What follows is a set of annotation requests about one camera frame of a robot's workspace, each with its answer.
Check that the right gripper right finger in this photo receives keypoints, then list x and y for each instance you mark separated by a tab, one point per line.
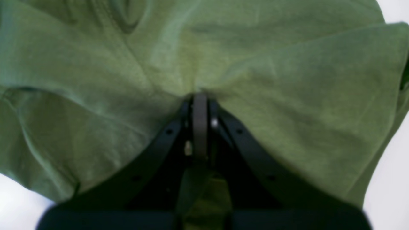
264	194

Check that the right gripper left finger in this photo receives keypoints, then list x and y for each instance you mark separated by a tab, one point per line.
141	196

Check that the olive green T-shirt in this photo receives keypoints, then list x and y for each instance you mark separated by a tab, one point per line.
86	86

